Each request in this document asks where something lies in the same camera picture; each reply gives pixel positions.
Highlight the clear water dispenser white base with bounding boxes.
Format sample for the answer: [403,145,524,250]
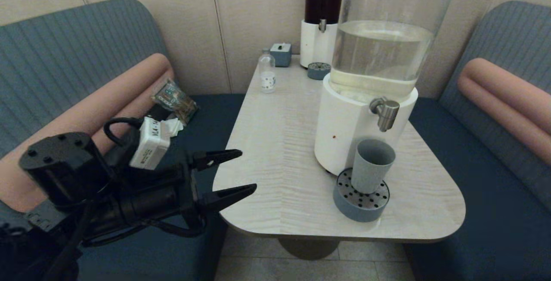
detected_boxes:
[314,0,461,175]

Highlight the grey plastic cup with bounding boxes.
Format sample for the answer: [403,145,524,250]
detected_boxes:
[351,139,396,195]

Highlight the white folded napkins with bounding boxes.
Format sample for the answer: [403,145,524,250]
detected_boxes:
[166,118,185,137]

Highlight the clear snack packet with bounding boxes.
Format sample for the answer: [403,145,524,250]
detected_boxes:
[152,78,199,125]

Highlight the small clear glass bottle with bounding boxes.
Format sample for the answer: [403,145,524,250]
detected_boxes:
[258,48,276,93]

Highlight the pink bolster beside snack packet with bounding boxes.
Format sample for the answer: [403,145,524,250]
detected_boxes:
[0,53,175,213]

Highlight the blue-grey tissue box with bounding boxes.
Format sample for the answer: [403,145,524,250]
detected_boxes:
[270,43,292,67]

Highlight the large blue perforated drip tray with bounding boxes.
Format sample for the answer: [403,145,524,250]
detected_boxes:
[333,167,390,222]

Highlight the small blue perforated drip tray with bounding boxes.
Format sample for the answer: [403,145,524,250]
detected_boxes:
[307,62,331,80]

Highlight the dark drink dispenser white base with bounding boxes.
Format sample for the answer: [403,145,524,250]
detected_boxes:
[300,0,345,69]

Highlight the blue sofa with snack packet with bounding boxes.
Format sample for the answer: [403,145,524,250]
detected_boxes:
[0,0,246,281]

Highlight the pink bolster on empty sofa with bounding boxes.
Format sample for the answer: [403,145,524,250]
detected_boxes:
[456,58,551,167]

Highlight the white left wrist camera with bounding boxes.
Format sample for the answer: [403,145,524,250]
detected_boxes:
[129,117,171,170]

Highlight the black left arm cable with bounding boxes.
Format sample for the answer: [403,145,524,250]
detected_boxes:
[43,117,207,281]

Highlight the beige gold table pedestal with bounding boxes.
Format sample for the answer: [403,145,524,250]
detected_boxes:
[277,236,341,260]

